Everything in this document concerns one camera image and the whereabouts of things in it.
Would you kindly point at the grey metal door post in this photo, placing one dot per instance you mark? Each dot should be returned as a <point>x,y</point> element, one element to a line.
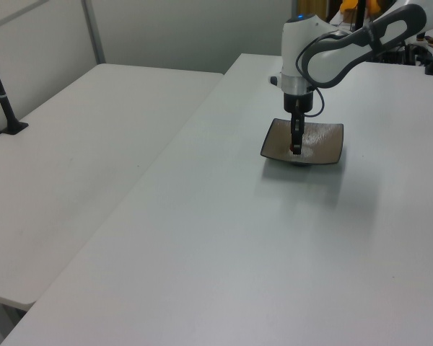
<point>294,7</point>

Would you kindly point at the grey partition frame post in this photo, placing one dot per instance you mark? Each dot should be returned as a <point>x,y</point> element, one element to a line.
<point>94,32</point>

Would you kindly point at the yellow plastic object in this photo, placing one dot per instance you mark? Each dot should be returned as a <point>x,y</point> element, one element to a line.
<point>348,4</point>

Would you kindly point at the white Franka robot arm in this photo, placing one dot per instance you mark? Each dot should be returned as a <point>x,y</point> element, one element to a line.
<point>296,43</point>

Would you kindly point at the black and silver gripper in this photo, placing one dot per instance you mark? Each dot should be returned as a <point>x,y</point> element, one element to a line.
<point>296,99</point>

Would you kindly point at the black monitor stand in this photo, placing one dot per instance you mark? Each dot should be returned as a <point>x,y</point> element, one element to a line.
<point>361,12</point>

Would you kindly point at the square brown ceramic plate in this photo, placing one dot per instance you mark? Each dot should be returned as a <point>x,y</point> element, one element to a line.
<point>319,144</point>

